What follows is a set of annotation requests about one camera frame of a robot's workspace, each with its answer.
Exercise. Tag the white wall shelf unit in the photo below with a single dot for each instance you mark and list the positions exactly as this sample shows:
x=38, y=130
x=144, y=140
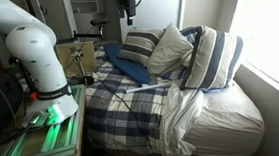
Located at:
x=85, y=2

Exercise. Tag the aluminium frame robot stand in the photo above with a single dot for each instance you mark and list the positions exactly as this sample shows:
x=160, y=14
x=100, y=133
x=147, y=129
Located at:
x=57, y=138

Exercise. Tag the blue and white striped cloth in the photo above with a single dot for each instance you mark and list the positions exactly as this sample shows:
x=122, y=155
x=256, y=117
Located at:
x=213, y=90

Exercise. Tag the blue and white plaid blanket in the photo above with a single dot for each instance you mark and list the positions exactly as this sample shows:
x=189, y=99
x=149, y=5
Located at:
x=122, y=120

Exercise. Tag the beige board panel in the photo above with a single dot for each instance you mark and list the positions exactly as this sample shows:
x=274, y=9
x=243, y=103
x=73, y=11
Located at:
x=87, y=55

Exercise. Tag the small beige grey-striped pillow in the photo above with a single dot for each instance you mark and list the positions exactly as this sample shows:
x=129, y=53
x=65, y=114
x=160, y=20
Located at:
x=138, y=44

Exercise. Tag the plain white pillow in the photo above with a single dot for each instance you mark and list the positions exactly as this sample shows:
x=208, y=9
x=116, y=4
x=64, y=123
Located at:
x=168, y=51

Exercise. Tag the tripod stand with round base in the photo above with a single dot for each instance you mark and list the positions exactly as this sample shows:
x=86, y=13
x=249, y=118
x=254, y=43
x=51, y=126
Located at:
x=86, y=80

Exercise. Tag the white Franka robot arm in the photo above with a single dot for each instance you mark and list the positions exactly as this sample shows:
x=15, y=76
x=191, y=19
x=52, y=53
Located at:
x=31, y=46

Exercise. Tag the large beige dark-striped pillow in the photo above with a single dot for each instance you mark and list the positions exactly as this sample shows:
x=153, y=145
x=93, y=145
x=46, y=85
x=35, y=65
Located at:
x=211, y=60

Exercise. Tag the white flat bed sheet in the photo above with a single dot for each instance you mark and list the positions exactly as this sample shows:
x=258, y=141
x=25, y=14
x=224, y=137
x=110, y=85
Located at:
x=181, y=124

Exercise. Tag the black stereo camera bar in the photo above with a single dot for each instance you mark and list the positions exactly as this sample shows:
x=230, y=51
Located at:
x=100, y=22

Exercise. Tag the black camera support arm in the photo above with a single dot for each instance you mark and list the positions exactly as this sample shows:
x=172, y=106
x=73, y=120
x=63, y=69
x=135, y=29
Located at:
x=87, y=35

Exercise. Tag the solid blue cushion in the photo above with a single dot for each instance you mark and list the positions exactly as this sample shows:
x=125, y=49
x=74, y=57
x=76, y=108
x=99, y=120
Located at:
x=127, y=65

